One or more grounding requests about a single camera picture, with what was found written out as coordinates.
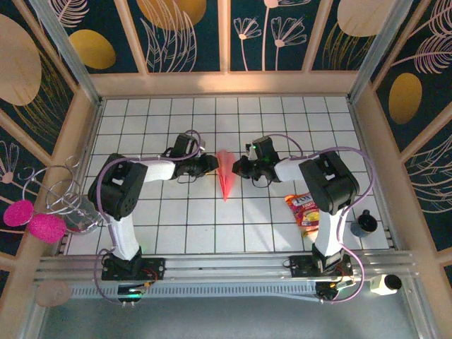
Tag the pink square paper sheet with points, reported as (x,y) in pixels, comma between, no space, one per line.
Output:
(225,169)

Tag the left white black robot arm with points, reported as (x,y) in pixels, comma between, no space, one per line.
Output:
(123,236)

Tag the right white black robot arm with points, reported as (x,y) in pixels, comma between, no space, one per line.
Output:
(330,236)

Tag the red orange snack packet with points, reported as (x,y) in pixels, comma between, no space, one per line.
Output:
(303,215)

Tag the dark mug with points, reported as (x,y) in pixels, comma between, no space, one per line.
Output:
(365,224)

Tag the dark panel, gold circle, leaf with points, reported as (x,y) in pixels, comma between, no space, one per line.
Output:
(173,42)

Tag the dark panel with flower stems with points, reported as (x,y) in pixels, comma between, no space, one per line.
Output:
(268,42)

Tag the black electronics board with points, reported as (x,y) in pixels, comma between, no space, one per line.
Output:
(130,293)
(328,291)

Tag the dark panel, pale oval, yellow lines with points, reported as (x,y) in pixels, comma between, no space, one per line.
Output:
(346,46)

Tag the dark panel with gold oval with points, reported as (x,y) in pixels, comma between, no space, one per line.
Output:
(92,49)

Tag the pink sponge ball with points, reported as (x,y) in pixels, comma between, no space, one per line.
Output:
(47,229)
(17,213)

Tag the dark panel, pale leaf outlines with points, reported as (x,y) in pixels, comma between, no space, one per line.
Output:
(434,183)

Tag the dark panel, pink flower outline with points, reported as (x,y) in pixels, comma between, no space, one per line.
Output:
(14,169)

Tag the dark panel, feather, gold oval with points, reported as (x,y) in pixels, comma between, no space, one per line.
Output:
(416,70)

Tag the round wooden disc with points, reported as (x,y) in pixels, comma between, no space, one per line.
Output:
(53,293)

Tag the dark panel, large pale oval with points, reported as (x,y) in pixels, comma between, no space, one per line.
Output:
(21,70)

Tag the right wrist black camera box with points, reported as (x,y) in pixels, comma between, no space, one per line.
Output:
(263,148)

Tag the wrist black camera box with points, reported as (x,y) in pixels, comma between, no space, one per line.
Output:
(189,144)
(263,148)

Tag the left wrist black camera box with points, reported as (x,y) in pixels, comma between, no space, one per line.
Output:
(189,144)

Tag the aluminium mounting rail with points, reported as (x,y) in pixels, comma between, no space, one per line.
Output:
(226,268)

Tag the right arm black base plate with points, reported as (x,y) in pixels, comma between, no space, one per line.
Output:
(300,266)

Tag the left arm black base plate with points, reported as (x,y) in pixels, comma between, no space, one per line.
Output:
(155,268)

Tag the aluminium frame post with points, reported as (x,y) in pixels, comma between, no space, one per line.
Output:
(374,53)
(70,60)

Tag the small white camera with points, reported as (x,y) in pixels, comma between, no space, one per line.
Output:
(381,284)

